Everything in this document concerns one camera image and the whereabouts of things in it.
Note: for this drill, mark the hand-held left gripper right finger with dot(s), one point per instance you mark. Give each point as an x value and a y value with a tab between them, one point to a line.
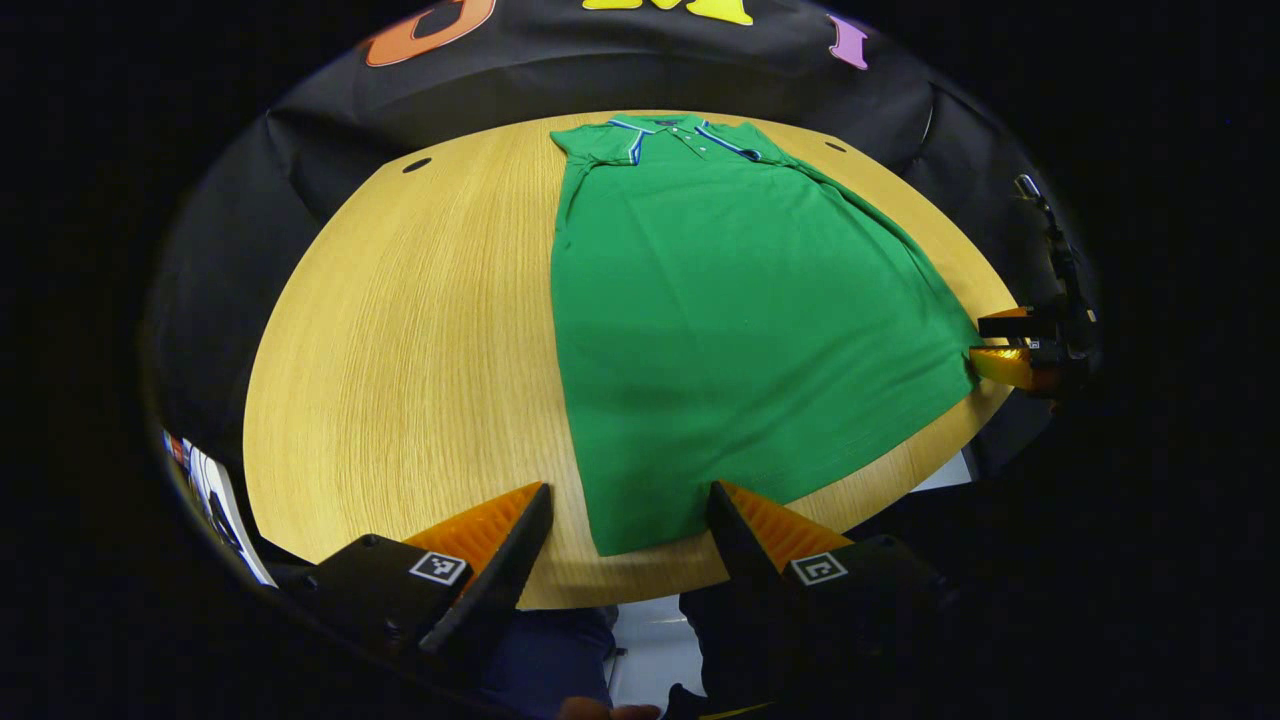
735	545

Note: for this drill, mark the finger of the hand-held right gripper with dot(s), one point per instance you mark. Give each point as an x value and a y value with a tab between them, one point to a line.
1010	327
1010	365

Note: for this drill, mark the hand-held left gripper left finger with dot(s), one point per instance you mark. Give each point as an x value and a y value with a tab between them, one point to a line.
500	580

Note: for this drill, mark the green T-shirt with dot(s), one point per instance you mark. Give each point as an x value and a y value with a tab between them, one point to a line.
730	330

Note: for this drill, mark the person's dark blue trousers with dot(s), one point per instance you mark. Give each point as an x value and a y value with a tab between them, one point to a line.
550	660

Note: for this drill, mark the computer monitor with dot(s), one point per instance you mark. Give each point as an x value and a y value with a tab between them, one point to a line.
215	500

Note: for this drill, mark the black backdrop cloth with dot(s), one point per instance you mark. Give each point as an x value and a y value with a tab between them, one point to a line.
330	130

